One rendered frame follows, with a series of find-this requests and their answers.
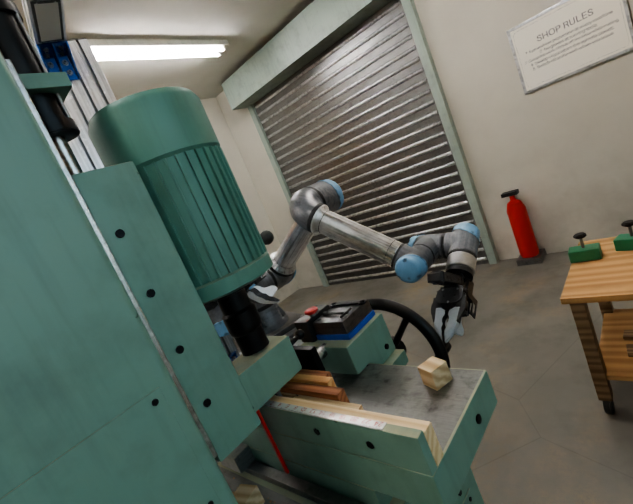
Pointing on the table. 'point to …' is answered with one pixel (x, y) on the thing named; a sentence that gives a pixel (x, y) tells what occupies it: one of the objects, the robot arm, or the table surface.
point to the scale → (328, 415)
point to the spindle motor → (185, 185)
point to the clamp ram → (311, 356)
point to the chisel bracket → (267, 369)
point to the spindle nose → (243, 322)
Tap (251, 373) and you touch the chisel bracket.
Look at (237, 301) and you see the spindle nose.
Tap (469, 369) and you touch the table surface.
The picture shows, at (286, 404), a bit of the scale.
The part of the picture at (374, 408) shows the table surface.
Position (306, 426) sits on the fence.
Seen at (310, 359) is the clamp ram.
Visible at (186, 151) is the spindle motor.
